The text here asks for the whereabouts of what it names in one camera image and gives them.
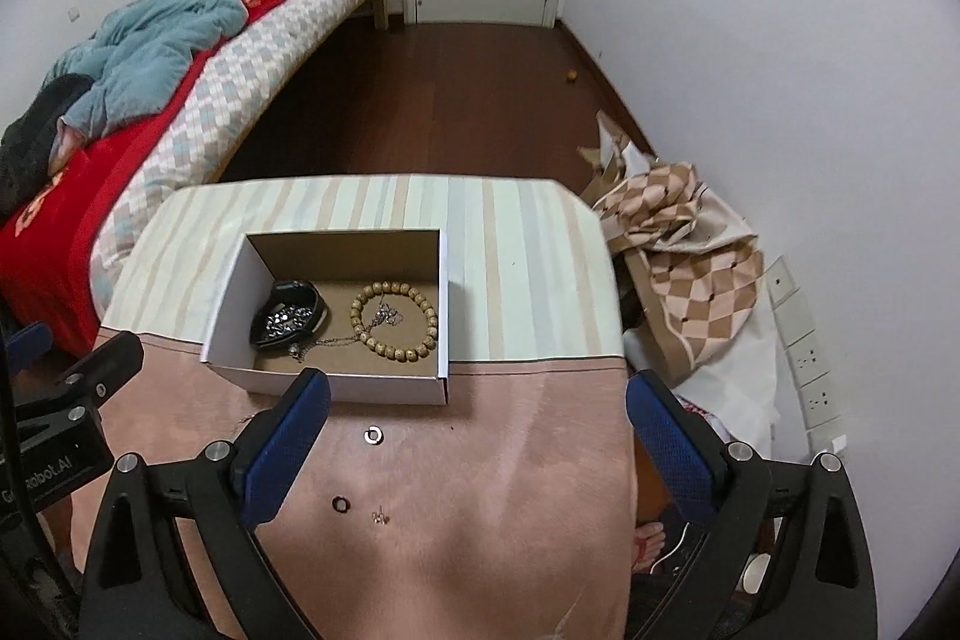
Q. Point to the small white plug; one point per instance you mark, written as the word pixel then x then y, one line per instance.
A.
pixel 829 445

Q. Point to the small silver earring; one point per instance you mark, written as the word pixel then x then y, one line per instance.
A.
pixel 379 518

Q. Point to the blue fleece blanket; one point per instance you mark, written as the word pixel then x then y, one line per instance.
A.
pixel 157 33

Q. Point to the brown checkered cloth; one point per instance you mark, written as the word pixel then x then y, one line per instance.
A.
pixel 697 280

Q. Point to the checkered quilt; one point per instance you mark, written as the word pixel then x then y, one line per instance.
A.
pixel 247 63

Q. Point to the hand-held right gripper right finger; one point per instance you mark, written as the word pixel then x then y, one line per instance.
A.
pixel 667 449

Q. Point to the white cardboard box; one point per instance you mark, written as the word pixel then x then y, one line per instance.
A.
pixel 345 385

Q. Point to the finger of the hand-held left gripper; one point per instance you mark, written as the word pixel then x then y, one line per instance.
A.
pixel 112 359
pixel 26 344

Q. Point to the dark cloth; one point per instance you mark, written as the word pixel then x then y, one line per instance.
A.
pixel 34 123

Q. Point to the bed with red sheet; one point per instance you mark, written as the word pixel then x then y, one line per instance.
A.
pixel 90 190

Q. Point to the wooden bed frame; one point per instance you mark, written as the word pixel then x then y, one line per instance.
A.
pixel 381 6

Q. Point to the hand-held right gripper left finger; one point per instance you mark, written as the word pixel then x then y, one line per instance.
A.
pixel 289 449

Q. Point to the black dish with jewellery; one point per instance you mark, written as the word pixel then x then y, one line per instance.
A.
pixel 289 317

